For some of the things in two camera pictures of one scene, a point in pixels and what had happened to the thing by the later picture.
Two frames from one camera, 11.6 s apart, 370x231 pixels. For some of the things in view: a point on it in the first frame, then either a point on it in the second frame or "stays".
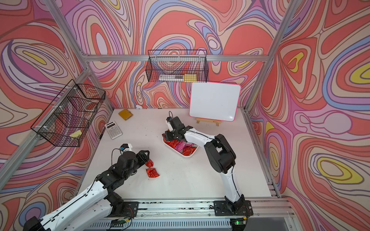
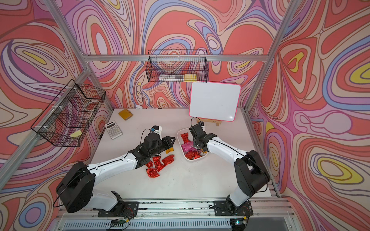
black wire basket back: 179,66 stays
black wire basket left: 65,122 stays
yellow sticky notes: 191,78 stays
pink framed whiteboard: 215,101 stays
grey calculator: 113,130 stays
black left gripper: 142,159 -> 165,140
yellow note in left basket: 76,134 stays
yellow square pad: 125,114 stays
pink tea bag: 181,145 -> 189,146
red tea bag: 152,173 stays
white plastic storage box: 184,155 -> 191,134
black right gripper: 168,138 -> 195,142
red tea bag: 188,151 -> 159,165
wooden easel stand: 217,121 stays
